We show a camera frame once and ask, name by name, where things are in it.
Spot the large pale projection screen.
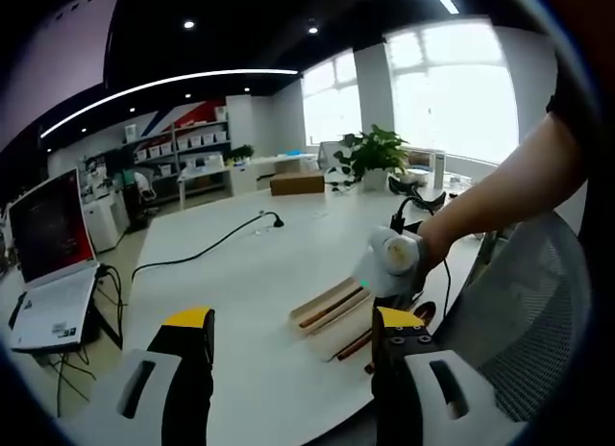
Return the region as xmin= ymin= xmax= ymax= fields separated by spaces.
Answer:
xmin=0 ymin=0 xmax=122 ymax=147

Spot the white low cabinet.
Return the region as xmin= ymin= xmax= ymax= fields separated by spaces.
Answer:
xmin=81 ymin=195 xmax=132 ymax=254

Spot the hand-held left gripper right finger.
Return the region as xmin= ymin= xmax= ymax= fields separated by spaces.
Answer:
xmin=372 ymin=306 xmax=510 ymax=446

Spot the black laptop cable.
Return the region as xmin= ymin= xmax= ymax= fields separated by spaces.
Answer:
xmin=97 ymin=264 xmax=130 ymax=322

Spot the copper chopstick utensil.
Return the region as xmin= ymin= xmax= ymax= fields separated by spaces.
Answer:
xmin=335 ymin=329 xmax=375 ymax=362
xmin=298 ymin=286 xmax=365 ymax=329

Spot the white counter desk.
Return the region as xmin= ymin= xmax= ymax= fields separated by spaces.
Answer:
xmin=177 ymin=152 xmax=319 ymax=198

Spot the black power cable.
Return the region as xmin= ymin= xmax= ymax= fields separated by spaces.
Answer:
xmin=132 ymin=211 xmax=285 ymax=285

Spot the grey mesh office chair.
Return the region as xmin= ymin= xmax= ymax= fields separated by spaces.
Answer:
xmin=434 ymin=209 xmax=593 ymax=424

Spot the long ceiling strip light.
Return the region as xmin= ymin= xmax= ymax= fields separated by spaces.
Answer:
xmin=40 ymin=69 xmax=300 ymax=139

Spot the white laptop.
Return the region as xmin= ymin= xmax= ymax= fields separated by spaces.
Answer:
xmin=8 ymin=166 xmax=102 ymax=354

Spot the green potted plant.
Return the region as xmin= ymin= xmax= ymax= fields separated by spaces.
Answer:
xmin=333 ymin=124 xmax=410 ymax=193

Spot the brown cardboard box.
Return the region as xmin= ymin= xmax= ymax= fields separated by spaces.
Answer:
xmin=269 ymin=172 xmax=327 ymax=197

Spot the white swivel chair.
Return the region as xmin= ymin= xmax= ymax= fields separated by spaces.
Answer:
xmin=134 ymin=171 xmax=160 ymax=212

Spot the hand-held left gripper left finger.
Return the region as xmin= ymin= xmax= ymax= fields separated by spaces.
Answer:
xmin=90 ymin=307 xmax=216 ymax=446

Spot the shelving with white bins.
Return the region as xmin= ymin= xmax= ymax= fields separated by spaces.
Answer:
xmin=128 ymin=120 xmax=233 ymax=179

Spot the beige cutlery case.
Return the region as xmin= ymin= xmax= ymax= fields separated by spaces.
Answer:
xmin=289 ymin=277 xmax=375 ymax=340

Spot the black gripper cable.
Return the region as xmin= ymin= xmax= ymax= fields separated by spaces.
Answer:
xmin=391 ymin=195 xmax=454 ymax=322

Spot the copper spoon utensil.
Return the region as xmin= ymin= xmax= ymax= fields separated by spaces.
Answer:
xmin=411 ymin=300 xmax=437 ymax=323

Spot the white cylinder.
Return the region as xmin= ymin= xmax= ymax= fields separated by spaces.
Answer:
xmin=432 ymin=149 xmax=447 ymax=190

